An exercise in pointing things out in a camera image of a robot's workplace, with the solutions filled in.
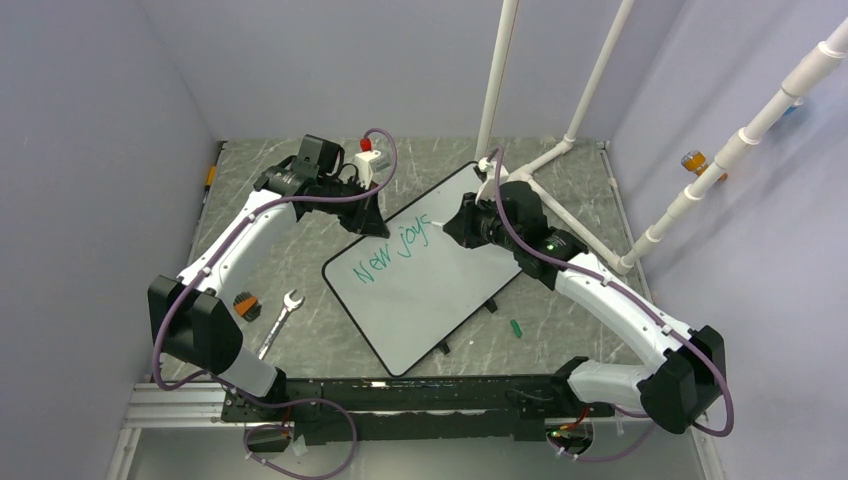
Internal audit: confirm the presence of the white PVC pipe frame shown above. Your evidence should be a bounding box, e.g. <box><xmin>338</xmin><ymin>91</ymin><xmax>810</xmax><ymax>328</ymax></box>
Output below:
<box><xmin>473</xmin><ymin>0</ymin><xmax>848</xmax><ymax>277</ymax></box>

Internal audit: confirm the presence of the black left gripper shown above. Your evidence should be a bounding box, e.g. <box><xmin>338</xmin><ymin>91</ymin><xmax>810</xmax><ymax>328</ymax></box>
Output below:
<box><xmin>320</xmin><ymin>176</ymin><xmax>389</xmax><ymax>239</ymax></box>

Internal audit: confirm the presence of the green marker cap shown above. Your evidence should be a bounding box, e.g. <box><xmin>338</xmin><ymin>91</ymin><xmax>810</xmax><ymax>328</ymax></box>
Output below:
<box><xmin>509</xmin><ymin>319</ymin><xmax>523</xmax><ymax>338</ymax></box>

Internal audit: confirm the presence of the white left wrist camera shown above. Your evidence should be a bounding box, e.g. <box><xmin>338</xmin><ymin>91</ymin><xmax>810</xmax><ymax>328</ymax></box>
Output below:
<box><xmin>350</xmin><ymin>137</ymin><xmax>391</xmax><ymax>189</ymax></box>

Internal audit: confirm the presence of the white whiteboard black frame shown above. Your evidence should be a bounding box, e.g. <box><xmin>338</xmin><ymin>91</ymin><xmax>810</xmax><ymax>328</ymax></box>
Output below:
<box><xmin>322</xmin><ymin>162</ymin><xmax>520</xmax><ymax>377</ymax></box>

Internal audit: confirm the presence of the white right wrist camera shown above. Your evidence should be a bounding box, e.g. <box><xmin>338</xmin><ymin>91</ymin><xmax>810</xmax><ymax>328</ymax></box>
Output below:
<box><xmin>474</xmin><ymin>158</ymin><xmax>510</xmax><ymax>204</ymax></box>

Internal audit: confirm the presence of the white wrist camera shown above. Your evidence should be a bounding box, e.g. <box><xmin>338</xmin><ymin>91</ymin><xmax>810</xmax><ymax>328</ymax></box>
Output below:
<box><xmin>474</xmin><ymin>158</ymin><xmax>510</xmax><ymax>204</ymax></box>
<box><xmin>350</xmin><ymin>137</ymin><xmax>391</xmax><ymax>189</ymax></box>

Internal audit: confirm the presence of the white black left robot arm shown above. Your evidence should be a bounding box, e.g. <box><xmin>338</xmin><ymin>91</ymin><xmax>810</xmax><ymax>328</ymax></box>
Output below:
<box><xmin>147</xmin><ymin>129</ymin><xmax>399</xmax><ymax>420</ymax></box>

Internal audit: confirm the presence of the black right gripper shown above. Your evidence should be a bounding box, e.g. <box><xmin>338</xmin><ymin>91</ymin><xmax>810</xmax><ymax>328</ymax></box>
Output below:
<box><xmin>445</xmin><ymin>189</ymin><xmax>522</xmax><ymax>252</ymax></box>

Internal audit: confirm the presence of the orange black clamp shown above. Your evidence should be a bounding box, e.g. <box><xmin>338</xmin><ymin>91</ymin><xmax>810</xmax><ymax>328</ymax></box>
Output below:
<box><xmin>233</xmin><ymin>292</ymin><xmax>262</xmax><ymax>322</ymax></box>

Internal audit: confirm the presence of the silver open-end wrench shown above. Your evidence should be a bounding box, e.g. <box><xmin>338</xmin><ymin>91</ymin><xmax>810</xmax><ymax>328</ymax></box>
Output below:
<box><xmin>257</xmin><ymin>289</ymin><xmax>305</xmax><ymax>360</ymax></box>

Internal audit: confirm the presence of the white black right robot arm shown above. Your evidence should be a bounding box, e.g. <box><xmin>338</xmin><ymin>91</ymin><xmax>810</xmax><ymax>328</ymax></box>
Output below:
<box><xmin>442</xmin><ymin>182</ymin><xmax>728</xmax><ymax>434</ymax></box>

